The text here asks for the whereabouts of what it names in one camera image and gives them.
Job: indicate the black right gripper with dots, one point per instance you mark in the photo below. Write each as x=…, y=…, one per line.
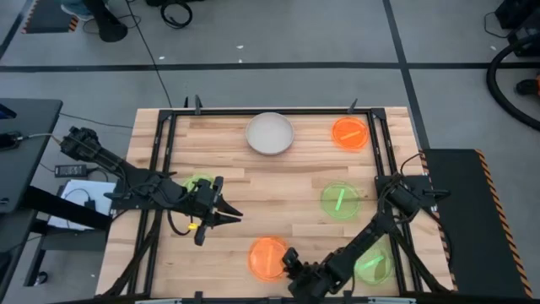
x=310, y=283

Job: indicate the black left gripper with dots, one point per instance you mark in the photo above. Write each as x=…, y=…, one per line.
x=206, y=202

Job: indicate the large translucent orange plastic plate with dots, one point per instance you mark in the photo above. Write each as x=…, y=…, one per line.
x=266, y=262

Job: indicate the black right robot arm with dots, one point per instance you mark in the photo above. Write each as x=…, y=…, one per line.
x=367, y=236

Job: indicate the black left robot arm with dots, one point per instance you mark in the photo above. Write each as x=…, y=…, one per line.
x=139, y=186

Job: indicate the translucent green plastic plate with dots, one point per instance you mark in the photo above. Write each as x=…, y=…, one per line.
x=340, y=200
x=375, y=270
x=190, y=181

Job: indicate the beige round plate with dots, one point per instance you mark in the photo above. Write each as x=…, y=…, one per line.
x=270, y=133

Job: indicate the white paper sheet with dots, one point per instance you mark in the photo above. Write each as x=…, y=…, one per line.
x=80, y=194

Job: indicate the black power adapter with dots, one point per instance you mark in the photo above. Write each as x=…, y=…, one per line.
x=71, y=170

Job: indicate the black mat with hazard stripes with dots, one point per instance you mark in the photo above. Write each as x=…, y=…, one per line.
x=472, y=219
x=46, y=19

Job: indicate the black side table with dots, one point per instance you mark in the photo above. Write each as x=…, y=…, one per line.
x=25, y=139

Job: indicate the black stand base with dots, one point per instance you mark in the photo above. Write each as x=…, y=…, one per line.
x=110, y=29

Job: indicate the person's foot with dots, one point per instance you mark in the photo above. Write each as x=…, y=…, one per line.
x=76, y=10

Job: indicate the orange and black tool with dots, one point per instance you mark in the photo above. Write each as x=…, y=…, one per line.
x=527, y=87

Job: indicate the black equipment case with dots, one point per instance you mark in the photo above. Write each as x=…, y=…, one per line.
x=525, y=34

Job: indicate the black aluminium table frame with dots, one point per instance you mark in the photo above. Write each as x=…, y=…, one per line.
x=274, y=111

